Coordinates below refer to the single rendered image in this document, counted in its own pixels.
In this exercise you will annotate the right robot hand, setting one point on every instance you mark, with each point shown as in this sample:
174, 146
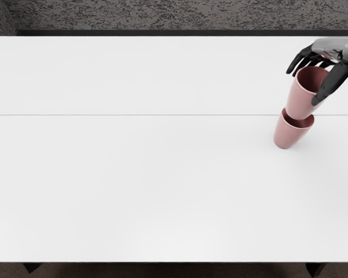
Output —
330, 49

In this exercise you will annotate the pink cup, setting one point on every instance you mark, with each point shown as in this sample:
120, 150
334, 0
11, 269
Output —
287, 134
301, 98

